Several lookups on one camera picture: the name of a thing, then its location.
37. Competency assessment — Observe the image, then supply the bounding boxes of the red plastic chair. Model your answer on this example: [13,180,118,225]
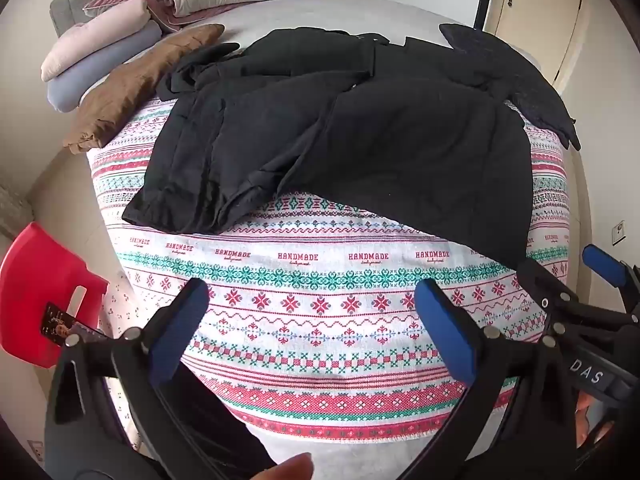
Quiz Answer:
[0,221,110,368]

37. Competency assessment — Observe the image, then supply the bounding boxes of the person's left hand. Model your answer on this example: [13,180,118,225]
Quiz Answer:
[250,452,315,480]

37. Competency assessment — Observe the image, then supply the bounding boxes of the brown garment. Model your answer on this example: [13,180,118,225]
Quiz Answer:
[62,24,226,156]

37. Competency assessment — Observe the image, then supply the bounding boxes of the cream door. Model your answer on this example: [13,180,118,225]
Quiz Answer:
[482,0,586,91]

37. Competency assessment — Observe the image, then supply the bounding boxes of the person's right hand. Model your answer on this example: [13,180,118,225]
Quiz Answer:
[574,394,617,450]

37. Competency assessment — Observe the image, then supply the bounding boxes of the bed with grey sheet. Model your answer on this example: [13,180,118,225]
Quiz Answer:
[47,0,576,480]

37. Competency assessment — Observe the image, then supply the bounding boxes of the pink pillow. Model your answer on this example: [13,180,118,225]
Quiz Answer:
[40,0,153,83]

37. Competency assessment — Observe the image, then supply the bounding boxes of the dark printed packet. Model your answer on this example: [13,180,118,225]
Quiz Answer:
[40,302,108,348]

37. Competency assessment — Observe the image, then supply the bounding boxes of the blue pillow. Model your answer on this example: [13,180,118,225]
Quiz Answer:
[46,22,163,113]

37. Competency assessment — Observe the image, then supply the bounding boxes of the large black coat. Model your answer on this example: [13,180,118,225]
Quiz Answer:
[121,24,582,271]

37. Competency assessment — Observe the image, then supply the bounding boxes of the person's dark pants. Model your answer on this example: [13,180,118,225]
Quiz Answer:
[167,367,278,480]

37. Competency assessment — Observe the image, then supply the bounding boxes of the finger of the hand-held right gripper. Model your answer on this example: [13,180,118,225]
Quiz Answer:
[582,244,640,311]
[516,257,593,341]

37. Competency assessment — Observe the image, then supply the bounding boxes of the red green patterned blanket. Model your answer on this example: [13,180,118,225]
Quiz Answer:
[86,95,571,443]

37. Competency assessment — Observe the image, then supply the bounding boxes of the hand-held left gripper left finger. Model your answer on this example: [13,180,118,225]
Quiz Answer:
[44,277,211,480]

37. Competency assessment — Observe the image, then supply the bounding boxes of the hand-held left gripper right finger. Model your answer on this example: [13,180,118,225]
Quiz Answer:
[414,278,579,480]

